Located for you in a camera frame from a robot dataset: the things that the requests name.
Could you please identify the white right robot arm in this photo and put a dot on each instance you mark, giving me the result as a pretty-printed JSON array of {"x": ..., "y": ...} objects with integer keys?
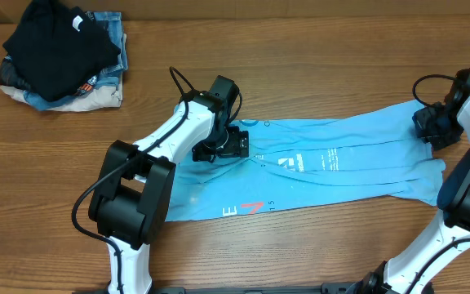
[{"x": 446, "y": 237}]

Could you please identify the folded beige garment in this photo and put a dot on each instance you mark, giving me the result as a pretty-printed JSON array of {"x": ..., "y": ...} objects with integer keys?
[{"x": 17, "y": 94}]

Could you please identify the black folded t-shirt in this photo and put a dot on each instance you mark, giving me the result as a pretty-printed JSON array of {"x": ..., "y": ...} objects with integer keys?
[{"x": 56, "y": 49}]

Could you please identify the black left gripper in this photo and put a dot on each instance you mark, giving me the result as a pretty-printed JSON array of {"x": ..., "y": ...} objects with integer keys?
[{"x": 237, "y": 144}]

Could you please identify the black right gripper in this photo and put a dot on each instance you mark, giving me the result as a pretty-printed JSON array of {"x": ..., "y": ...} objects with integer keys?
[{"x": 438, "y": 143}]

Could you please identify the light blue t-shirt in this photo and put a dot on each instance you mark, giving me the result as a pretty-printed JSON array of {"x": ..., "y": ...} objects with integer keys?
[{"x": 296, "y": 163}]

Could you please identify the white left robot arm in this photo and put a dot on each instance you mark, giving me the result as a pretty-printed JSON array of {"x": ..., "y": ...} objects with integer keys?
[{"x": 130, "y": 199}]

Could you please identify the dark folded printed garment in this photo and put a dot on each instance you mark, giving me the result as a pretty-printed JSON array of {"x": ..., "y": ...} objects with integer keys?
[{"x": 9, "y": 76}]

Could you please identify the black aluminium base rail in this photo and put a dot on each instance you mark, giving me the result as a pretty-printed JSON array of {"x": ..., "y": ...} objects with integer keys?
[{"x": 325, "y": 288}]

